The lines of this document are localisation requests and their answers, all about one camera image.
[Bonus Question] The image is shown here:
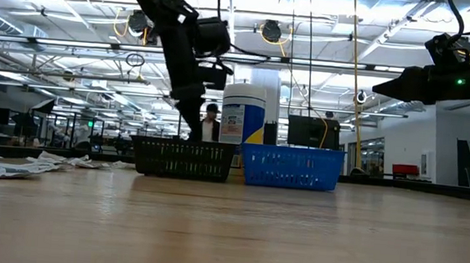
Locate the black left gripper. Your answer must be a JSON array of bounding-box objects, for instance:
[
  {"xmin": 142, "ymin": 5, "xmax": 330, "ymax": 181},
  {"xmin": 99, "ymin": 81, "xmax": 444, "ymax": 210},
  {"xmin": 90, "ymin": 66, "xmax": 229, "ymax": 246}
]
[{"xmin": 154, "ymin": 14, "xmax": 214, "ymax": 143}]

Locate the white disinfecting wipes canister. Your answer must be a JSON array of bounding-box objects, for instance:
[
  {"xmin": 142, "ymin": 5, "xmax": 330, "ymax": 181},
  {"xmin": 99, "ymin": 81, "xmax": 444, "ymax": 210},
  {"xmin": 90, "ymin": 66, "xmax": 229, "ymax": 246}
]
[{"xmin": 218, "ymin": 82, "xmax": 269, "ymax": 148}]

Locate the white green striped packet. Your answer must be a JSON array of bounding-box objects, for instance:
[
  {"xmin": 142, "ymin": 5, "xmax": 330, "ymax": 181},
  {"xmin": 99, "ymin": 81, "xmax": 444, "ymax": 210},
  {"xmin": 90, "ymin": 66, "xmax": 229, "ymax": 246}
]
[
  {"xmin": 66, "ymin": 152, "xmax": 106, "ymax": 171},
  {"xmin": 104, "ymin": 157, "xmax": 137, "ymax": 173}
]

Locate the person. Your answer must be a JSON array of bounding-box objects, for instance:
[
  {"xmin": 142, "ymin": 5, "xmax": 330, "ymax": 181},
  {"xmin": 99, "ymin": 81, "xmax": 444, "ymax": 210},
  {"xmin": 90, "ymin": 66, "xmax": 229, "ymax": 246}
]
[{"xmin": 198, "ymin": 102, "xmax": 223, "ymax": 144}]

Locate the black plastic basket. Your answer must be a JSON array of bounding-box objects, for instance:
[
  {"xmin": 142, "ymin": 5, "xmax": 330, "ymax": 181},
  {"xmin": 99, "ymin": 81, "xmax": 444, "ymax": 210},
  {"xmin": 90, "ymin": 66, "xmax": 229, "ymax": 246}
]
[{"xmin": 127, "ymin": 134, "xmax": 238, "ymax": 184}]

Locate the small round ceiling reel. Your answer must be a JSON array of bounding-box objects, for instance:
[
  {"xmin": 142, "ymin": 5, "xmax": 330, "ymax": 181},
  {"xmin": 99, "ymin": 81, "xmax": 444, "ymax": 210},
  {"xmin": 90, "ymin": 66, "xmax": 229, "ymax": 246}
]
[{"xmin": 353, "ymin": 89, "xmax": 369, "ymax": 106}]

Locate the black partition panel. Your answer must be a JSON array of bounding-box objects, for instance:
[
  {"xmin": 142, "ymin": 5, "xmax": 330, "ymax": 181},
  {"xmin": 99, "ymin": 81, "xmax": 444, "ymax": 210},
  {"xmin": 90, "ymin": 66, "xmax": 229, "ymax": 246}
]
[{"xmin": 261, "ymin": 121, "xmax": 280, "ymax": 147}]

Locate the red box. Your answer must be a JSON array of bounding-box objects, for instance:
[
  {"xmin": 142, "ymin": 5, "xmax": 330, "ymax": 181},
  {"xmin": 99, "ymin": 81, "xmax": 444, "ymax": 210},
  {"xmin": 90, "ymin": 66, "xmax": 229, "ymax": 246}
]
[{"xmin": 390, "ymin": 162, "xmax": 421, "ymax": 178}]

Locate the long ceiling light bar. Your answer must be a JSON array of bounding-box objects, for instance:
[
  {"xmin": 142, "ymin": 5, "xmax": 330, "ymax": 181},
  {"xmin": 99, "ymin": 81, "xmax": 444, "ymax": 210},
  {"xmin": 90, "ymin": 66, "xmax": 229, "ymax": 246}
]
[{"xmin": 0, "ymin": 34, "xmax": 405, "ymax": 75}]

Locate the blue plastic basket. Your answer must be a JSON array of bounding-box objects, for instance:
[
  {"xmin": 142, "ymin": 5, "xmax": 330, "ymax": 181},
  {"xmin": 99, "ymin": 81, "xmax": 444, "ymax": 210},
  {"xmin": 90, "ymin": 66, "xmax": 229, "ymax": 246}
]
[{"xmin": 236, "ymin": 142, "xmax": 347, "ymax": 194}]

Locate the large white blue-print packet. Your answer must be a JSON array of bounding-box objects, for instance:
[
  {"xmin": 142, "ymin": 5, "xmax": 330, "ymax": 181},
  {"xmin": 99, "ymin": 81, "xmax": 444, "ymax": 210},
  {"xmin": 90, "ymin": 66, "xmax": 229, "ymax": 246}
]
[{"xmin": 0, "ymin": 157, "xmax": 62, "ymax": 187}]

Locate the thick yellow hanging cable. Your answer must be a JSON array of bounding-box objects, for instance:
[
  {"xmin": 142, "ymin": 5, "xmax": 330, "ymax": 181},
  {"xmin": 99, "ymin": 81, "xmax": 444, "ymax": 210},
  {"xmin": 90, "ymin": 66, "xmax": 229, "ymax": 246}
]
[{"xmin": 338, "ymin": 0, "xmax": 375, "ymax": 171}]

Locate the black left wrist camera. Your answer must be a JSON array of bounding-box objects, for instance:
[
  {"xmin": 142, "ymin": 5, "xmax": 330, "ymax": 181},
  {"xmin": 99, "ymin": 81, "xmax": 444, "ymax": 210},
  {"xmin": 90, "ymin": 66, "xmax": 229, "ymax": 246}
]
[{"xmin": 194, "ymin": 59, "xmax": 236, "ymax": 93}]

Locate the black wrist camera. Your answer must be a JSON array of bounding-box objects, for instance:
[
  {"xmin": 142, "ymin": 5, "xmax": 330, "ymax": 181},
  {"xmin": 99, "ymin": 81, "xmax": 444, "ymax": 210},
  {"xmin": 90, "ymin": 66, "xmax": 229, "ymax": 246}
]
[
  {"xmin": 194, "ymin": 59, "xmax": 236, "ymax": 93},
  {"xmin": 422, "ymin": 31, "xmax": 470, "ymax": 70}
]

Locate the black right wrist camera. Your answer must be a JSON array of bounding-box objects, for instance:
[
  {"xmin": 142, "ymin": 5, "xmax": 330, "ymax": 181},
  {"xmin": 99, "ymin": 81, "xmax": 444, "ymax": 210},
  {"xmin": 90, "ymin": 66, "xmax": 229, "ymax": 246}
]
[{"xmin": 422, "ymin": 31, "xmax": 470, "ymax": 70}]

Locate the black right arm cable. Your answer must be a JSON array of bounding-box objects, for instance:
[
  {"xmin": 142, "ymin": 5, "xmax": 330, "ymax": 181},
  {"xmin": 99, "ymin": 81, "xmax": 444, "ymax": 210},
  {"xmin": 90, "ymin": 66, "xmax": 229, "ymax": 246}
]
[{"xmin": 443, "ymin": 0, "xmax": 470, "ymax": 40}]

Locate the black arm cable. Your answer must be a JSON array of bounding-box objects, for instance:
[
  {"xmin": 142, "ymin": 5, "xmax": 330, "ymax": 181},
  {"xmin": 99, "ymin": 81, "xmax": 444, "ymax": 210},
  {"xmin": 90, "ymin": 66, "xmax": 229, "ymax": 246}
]
[
  {"xmin": 207, "ymin": 0, "xmax": 274, "ymax": 60},
  {"xmin": 443, "ymin": 0, "xmax": 470, "ymax": 40}
]

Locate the hanging black cable loop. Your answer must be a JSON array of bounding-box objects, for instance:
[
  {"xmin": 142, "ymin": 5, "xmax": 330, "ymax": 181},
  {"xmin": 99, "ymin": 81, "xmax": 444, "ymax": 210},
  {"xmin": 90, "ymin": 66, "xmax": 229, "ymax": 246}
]
[{"xmin": 124, "ymin": 52, "xmax": 147, "ymax": 69}]

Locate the thin yellow cable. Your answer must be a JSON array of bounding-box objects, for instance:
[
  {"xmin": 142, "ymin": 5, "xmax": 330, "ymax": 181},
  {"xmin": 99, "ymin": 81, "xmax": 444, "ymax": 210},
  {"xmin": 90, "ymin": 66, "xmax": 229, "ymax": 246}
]
[{"xmin": 318, "ymin": 117, "xmax": 330, "ymax": 151}]

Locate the black ceiling cord reel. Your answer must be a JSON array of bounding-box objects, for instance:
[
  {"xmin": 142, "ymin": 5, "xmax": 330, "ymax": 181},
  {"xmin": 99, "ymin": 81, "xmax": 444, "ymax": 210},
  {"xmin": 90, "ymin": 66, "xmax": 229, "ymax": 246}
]
[
  {"xmin": 260, "ymin": 18, "xmax": 285, "ymax": 44},
  {"xmin": 124, "ymin": 8, "xmax": 162, "ymax": 47}
]

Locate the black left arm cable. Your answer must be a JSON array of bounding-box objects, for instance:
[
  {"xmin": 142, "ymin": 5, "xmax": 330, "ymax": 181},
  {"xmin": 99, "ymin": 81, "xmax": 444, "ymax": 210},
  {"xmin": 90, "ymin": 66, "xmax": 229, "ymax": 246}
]
[{"xmin": 207, "ymin": 0, "xmax": 274, "ymax": 60}]

